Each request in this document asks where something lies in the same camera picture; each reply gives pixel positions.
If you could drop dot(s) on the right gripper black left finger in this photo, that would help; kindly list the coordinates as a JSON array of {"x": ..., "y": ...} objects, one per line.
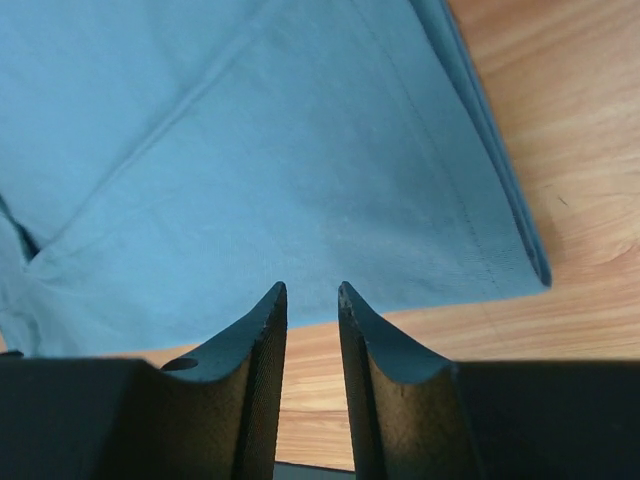
[{"x": 211, "y": 413}]

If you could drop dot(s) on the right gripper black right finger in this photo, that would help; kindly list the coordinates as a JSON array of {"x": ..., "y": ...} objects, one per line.
[{"x": 415, "y": 414}]

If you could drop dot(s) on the grey-blue t-shirt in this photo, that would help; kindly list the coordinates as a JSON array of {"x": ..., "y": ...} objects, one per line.
[{"x": 164, "y": 163}]

